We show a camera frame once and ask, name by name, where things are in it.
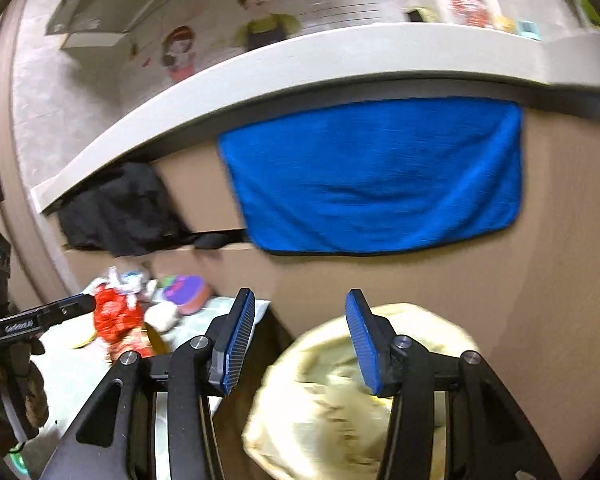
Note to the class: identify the white crumpled tissue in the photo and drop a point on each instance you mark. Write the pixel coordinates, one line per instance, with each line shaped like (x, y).
(162, 316)

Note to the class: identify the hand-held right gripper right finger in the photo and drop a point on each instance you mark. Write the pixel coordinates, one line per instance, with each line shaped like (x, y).
(362, 345)

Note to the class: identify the person's left hand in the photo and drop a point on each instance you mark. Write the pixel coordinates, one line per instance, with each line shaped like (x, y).
(34, 395)

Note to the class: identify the light countertop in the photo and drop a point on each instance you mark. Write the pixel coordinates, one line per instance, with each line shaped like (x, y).
(330, 55)

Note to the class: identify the bin with yellowish bag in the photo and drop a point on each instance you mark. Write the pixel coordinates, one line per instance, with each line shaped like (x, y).
(320, 410)

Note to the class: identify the blue towel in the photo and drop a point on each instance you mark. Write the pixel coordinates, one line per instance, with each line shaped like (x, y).
(380, 175)

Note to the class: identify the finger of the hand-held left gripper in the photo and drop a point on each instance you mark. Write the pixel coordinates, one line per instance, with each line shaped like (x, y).
(65, 309)

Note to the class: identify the purple round box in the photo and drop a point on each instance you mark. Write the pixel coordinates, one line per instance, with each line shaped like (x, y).
(185, 292)

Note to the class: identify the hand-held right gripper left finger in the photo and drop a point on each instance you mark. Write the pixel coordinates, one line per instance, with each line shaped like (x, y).
(237, 340)

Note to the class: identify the white printed wrapper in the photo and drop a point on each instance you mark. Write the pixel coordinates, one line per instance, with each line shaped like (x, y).
(130, 282)

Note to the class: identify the small teal box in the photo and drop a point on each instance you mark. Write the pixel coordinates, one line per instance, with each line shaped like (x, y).
(528, 29)

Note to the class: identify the black cloth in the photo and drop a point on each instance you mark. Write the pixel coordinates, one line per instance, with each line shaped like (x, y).
(120, 210)

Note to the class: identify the wall poster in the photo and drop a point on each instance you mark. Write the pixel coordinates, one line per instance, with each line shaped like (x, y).
(260, 15)

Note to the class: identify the red snack wrapper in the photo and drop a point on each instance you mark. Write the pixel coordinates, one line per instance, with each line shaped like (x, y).
(117, 320)

